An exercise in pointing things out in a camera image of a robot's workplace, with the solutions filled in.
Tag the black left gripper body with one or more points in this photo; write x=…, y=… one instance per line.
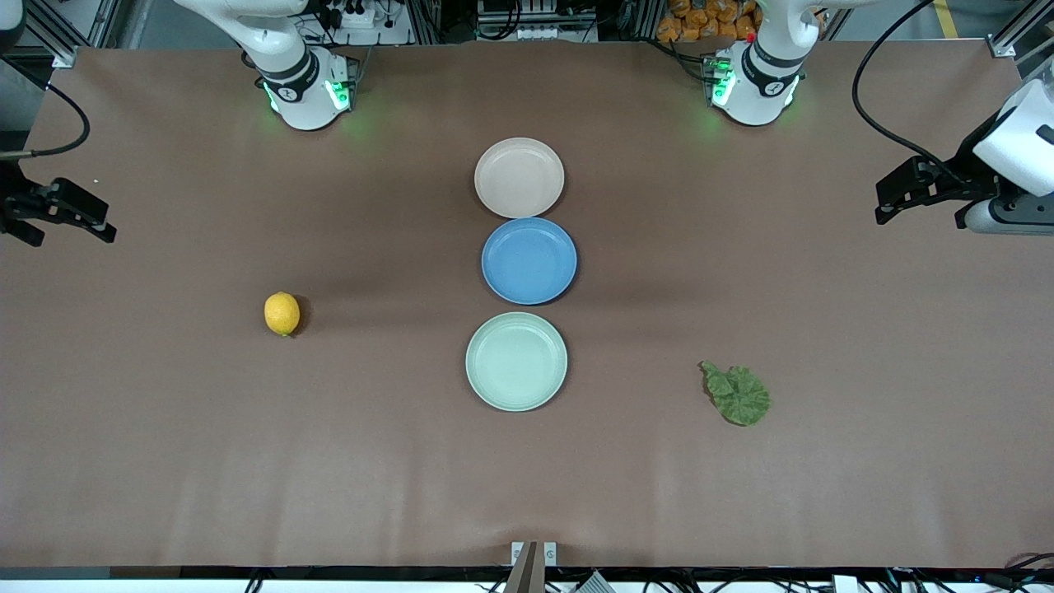
x=965, y=171

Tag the green lettuce leaf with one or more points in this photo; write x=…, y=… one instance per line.
x=739, y=397

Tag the white power strip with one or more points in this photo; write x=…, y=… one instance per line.
x=358, y=15

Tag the blue round plate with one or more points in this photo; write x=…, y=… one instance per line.
x=529, y=261

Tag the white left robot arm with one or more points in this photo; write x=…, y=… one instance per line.
x=757, y=82

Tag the aluminium frame corner bracket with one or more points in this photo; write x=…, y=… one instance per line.
x=1002, y=47
x=64, y=56

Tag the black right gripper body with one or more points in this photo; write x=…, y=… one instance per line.
x=11, y=198

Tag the brown table cover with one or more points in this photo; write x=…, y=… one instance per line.
x=247, y=453

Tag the black electronics rack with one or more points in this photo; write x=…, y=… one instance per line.
x=535, y=18

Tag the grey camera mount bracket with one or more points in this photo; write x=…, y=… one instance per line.
x=533, y=564

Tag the yellow lemon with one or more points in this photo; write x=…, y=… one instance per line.
x=282, y=314

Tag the beige round plate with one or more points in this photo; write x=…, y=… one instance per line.
x=519, y=177

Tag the pale green round plate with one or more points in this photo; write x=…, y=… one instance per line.
x=516, y=362

